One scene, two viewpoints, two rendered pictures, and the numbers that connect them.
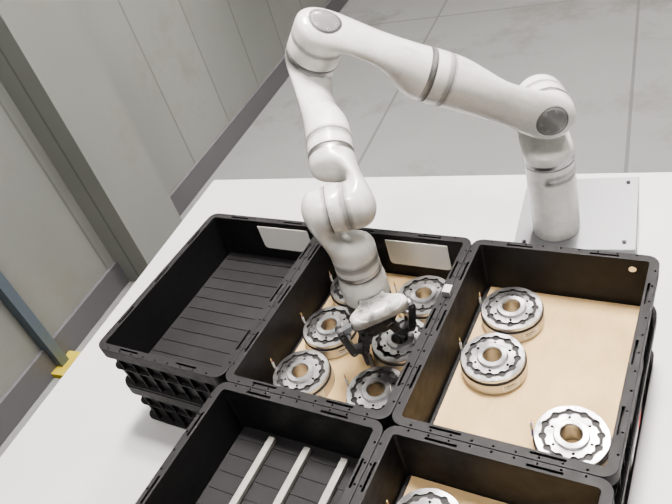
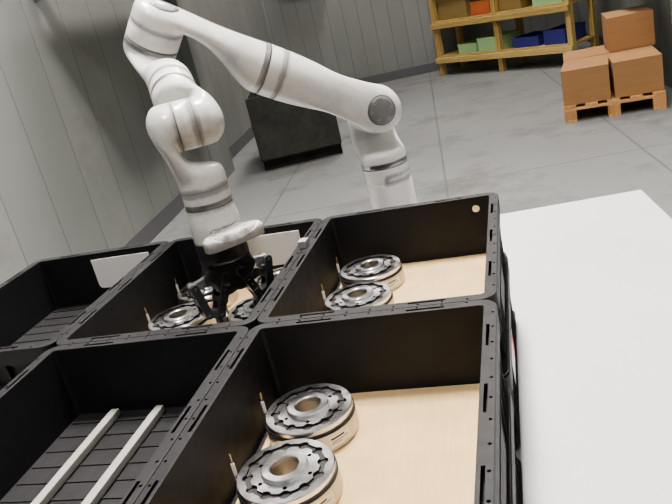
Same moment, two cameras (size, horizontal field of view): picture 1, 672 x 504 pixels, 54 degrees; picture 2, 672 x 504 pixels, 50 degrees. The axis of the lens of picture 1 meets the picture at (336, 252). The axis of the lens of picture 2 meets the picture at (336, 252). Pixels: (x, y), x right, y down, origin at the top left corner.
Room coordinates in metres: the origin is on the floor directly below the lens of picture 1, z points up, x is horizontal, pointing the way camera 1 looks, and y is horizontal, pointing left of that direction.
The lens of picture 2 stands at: (-0.22, 0.20, 1.29)
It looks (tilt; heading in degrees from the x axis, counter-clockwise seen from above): 20 degrees down; 338
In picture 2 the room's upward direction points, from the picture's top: 13 degrees counter-clockwise
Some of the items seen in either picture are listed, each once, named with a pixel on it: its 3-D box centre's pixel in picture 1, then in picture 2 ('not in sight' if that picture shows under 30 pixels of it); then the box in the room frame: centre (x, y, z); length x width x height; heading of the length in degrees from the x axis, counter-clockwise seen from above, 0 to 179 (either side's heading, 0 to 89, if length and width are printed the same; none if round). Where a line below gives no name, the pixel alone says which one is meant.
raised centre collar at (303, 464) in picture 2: not in sight; (284, 467); (0.38, 0.07, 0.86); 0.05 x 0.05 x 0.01
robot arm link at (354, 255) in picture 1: (340, 231); (187, 154); (0.79, -0.02, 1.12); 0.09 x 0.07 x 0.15; 79
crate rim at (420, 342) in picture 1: (354, 310); (206, 280); (0.83, 0.00, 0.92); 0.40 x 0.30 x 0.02; 141
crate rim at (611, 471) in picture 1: (532, 340); (393, 255); (0.65, -0.23, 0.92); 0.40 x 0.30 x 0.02; 141
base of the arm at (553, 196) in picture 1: (552, 194); (394, 203); (1.02, -0.44, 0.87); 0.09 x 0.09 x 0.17; 59
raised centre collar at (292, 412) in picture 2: not in sight; (308, 406); (0.46, 0.00, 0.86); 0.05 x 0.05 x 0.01
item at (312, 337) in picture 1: (329, 326); (179, 317); (0.88, 0.06, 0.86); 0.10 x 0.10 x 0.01
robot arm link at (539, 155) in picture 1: (544, 124); (376, 127); (1.02, -0.44, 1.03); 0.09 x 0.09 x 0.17; 80
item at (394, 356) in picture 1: (400, 340); (259, 308); (0.79, -0.05, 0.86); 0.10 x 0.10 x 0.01
